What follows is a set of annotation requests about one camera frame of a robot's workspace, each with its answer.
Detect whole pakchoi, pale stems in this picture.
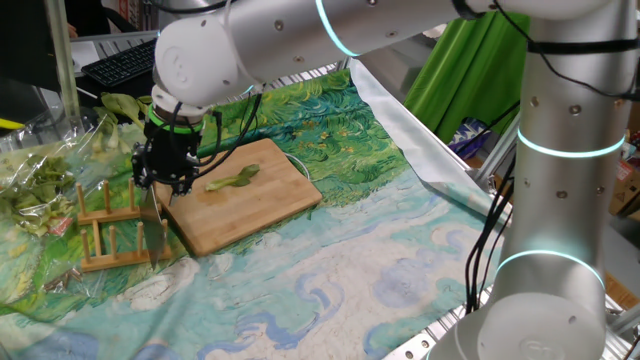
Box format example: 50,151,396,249
91,106,132,155

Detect black cable bundle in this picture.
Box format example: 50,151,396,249
464,99,521,314

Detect bamboo cutting board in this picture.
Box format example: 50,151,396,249
151,137,324,258

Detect black monitor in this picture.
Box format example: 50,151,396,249
0,0,64,94

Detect steel kitchen knife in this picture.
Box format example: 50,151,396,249
139,188,169,271

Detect painted landscape tablecloth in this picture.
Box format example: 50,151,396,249
0,67,516,360

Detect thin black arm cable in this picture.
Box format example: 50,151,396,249
492,0,640,101

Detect white paper sheet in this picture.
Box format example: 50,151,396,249
69,40,104,74

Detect blue patterned bag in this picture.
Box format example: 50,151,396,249
448,118,494,160

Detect wooden peg rack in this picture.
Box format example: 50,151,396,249
74,178,174,274

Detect black computer keyboard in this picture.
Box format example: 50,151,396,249
81,38,159,88

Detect green fabric curtain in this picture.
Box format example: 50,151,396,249
403,10,531,146

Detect chopped greens pile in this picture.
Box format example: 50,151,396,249
0,154,76,239

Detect whole pakchoi, large leaf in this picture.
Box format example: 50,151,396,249
101,92,151,132

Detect clear plastic bag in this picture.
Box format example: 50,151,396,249
0,112,139,306

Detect cardboard box, red label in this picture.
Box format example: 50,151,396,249
607,159,640,221

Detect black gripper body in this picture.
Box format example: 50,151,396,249
131,127,202,195

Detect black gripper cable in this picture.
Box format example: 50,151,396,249
169,92,264,181

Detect green pakchoi stalk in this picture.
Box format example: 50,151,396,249
204,163,262,192

